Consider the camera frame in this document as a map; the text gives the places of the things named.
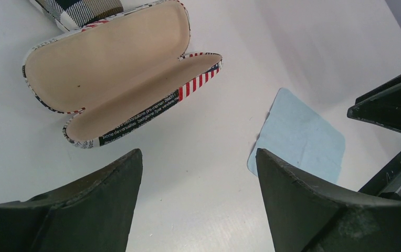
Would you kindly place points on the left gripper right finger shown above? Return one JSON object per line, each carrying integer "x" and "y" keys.
{"x": 307, "y": 213}

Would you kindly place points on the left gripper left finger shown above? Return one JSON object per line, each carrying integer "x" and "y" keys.
{"x": 93, "y": 213}

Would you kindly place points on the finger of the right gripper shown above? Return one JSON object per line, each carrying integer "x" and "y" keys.
{"x": 380, "y": 106}

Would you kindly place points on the flag print glasses case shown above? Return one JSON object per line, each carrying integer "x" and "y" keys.
{"x": 116, "y": 74}

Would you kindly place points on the brown striped glasses case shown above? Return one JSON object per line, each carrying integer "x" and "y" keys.
{"x": 73, "y": 14}

